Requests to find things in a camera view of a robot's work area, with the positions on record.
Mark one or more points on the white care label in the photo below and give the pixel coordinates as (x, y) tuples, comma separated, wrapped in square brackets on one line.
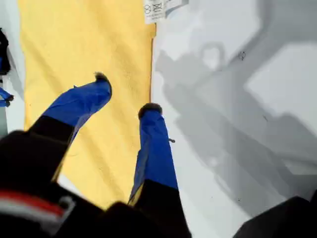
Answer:
[(153, 12)]

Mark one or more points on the yellow square towel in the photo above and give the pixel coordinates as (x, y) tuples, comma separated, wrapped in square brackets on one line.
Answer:
[(86, 44)]

